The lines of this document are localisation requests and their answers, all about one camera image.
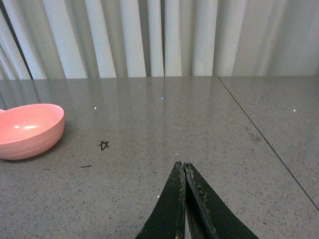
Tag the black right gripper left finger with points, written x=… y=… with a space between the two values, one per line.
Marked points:
x=167 y=220

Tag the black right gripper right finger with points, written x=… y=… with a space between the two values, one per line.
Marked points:
x=208 y=215

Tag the pink bowl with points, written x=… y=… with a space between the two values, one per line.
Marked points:
x=30 y=130

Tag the white pleated curtain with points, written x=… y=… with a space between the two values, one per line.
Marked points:
x=66 y=39

